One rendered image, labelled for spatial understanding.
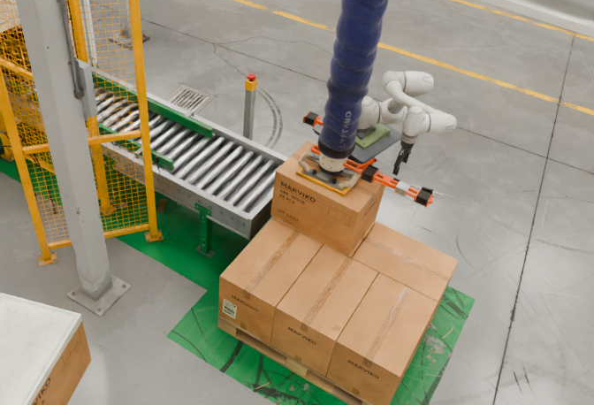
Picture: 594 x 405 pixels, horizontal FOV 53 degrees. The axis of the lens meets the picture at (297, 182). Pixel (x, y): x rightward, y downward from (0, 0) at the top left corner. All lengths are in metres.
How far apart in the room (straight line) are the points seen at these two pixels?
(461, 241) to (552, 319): 0.87
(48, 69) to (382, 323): 2.24
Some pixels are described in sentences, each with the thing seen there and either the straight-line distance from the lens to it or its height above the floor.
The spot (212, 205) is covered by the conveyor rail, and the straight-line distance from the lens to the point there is 4.03.
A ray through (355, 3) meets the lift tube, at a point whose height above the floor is 2.14.
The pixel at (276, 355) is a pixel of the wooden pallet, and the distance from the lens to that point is 3.97.
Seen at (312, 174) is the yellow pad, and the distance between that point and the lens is 3.69.
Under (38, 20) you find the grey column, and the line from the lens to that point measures 2.91.
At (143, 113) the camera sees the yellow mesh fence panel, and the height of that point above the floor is 1.16.
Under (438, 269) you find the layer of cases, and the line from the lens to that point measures 3.94.
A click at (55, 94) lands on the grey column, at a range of 3.11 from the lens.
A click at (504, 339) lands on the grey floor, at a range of 4.49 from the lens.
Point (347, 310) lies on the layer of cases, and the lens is 3.58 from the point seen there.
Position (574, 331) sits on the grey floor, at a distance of 4.78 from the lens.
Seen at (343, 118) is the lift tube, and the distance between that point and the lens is 3.36.
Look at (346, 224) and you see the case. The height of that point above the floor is 0.80.
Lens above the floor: 3.42
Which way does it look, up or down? 42 degrees down
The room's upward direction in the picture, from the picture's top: 8 degrees clockwise
